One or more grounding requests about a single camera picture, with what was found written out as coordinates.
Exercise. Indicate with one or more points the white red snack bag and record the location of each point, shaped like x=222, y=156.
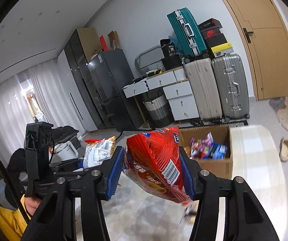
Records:
x=97, y=151

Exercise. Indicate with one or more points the teal suitcase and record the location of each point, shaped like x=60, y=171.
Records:
x=188, y=33

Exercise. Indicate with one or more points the white curtain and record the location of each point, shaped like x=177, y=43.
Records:
x=50, y=88

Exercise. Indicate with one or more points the silver suitcase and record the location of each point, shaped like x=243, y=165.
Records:
x=232, y=86

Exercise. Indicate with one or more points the red triangular chip bag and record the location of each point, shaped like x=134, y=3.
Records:
x=152, y=161

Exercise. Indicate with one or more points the purple snack bag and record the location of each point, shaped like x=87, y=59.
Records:
x=199, y=146

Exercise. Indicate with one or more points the wooden door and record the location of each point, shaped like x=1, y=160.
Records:
x=265, y=39

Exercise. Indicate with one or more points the white suitcase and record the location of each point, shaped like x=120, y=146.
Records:
x=204, y=87

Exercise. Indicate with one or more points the stack of shoe boxes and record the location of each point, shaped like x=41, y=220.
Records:
x=215, y=39

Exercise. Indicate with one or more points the person's left hand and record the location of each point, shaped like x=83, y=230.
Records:
x=31, y=204

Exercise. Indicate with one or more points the dark refrigerator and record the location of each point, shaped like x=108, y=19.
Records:
x=110, y=73

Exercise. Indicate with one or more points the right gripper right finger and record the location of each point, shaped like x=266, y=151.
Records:
x=245, y=218

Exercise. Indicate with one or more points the SF cardboard box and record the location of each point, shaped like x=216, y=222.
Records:
x=221, y=135

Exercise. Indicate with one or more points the woven laundry basket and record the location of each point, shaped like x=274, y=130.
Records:
x=159, y=110

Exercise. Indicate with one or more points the door mat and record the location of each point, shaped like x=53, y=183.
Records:
x=280, y=107

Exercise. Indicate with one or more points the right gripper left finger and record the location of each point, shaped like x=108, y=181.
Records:
x=54, y=218

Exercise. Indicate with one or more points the white drawer desk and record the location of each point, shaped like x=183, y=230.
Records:
x=172, y=85

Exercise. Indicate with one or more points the black bag on desk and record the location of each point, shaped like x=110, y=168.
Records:
x=171, y=58

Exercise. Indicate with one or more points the blue cookie packet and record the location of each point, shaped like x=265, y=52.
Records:
x=215, y=152

